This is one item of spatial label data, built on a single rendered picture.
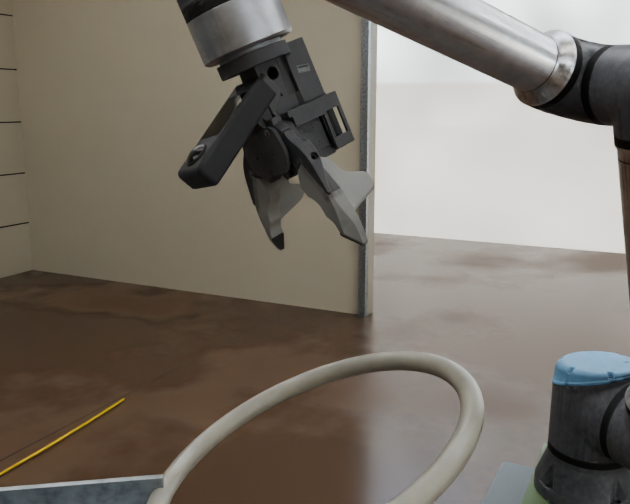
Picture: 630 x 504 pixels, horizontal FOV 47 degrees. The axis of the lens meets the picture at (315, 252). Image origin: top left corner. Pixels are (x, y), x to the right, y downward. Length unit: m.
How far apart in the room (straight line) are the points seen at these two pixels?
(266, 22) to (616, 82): 0.57
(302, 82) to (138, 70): 6.05
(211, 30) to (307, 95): 0.11
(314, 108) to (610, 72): 0.53
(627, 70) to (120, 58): 6.05
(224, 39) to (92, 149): 6.49
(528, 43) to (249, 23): 0.51
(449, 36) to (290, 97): 0.35
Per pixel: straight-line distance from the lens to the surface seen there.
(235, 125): 0.67
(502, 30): 1.05
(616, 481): 1.50
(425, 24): 0.98
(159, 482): 1.10
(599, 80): 1.11
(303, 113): 0.69
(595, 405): 1.40
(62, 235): 7.56
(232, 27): 0.67
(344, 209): 0.65
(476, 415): 0.92
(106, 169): 7.05
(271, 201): 0.74
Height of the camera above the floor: 1.66
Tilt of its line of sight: 12 degrees down
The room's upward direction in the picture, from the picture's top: straight up
